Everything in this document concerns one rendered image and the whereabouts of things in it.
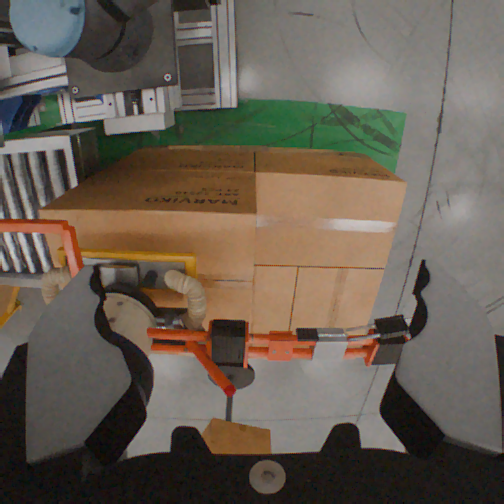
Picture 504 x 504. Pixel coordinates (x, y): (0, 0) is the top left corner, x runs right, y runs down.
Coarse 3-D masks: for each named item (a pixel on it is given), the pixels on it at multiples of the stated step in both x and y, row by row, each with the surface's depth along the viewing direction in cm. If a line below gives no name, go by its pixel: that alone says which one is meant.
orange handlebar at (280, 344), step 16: (0, 224) 47; (16, 224) 47; (32, 224) 47; (48, 224) 47; (64, 224) 48; (64, 240) 49; (80, 256) 52; (160, 336) 60; (176, 336) 60; (192, 336) 60; (256, 336) 61; (272, 336) 61; (288, 336) 61; (352, 336) 61; (176, 352) 62; (256, 352) 62; (272, 352) 61; (288, 352) 61; (304, 352) 63; (352, 352) 63
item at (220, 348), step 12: (216, 324) 61; (228, 324) 61; (240, 324) 61; (216, 336) 58; (228, 336) 58; (240, 336) 58; (216, 348) 60; (228, 348) 60; (240, 348) 60; (216, 360) 62; (228, 360) 62; (240, 360) 62
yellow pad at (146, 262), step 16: (64, 256) 65; (96, 256) 64; (112, 256) 65; (128, 256) 64; (144, 256) 64; (160, 256) 65; (176, 256) 65; (192, 256) 65; (144, 272) 66; (160, 272) 66; (192, 272) 66; (144, 288) 69; (160, 288) 69
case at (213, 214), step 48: (96, 192) 85; (144, 192) 85; (192, 192) 86; (240, 192) 88; (48, 240) 77; (96, 240) 77; (144, 240) 77; (192, 240) 77; (240, 240) 77; (240, 288) 85
